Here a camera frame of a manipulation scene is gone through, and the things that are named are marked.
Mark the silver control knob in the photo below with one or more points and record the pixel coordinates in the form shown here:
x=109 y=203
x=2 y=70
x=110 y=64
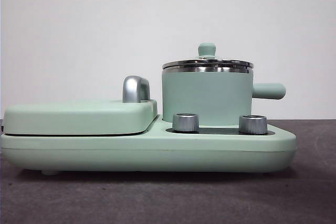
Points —
x=185 y=122
x=252 y=123

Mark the glass pot lid green knob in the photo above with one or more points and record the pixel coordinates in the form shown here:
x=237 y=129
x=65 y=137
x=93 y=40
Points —
x=206 y=50

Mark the green grill lid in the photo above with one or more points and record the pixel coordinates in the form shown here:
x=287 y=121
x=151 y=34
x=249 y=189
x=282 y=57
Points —
x=78 y=117

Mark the green breakfast machine base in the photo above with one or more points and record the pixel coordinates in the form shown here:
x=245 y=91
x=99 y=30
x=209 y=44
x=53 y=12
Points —
x=157 y=153

